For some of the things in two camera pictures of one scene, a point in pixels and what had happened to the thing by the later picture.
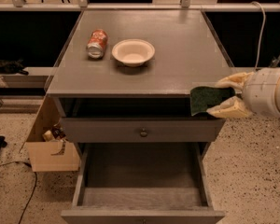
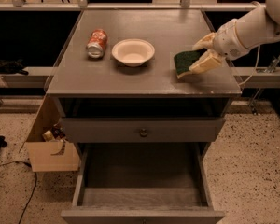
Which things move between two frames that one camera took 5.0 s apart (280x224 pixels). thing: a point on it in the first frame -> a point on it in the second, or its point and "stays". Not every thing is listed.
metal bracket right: [275, 61] stays
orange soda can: [96, 43] stays
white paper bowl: [133, 52] stays
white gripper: [259, 91] -> [228, 40]
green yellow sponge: [202, 97] -> [184, 60]
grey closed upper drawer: [144, 130] stays
